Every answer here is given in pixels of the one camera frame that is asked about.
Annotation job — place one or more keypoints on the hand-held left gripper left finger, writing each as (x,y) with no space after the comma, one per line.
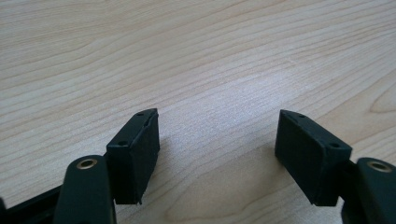
(134,155)

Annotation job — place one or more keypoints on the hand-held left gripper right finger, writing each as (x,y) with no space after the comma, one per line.
(311,155)

